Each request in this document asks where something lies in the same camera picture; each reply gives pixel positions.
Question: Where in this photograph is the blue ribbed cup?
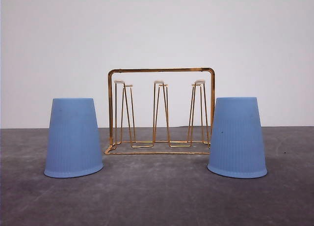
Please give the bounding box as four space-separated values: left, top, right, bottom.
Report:
208 97 267 178
44 98 104 178

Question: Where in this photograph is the gold wire cup rack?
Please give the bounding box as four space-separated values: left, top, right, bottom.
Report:
105 67 215 155

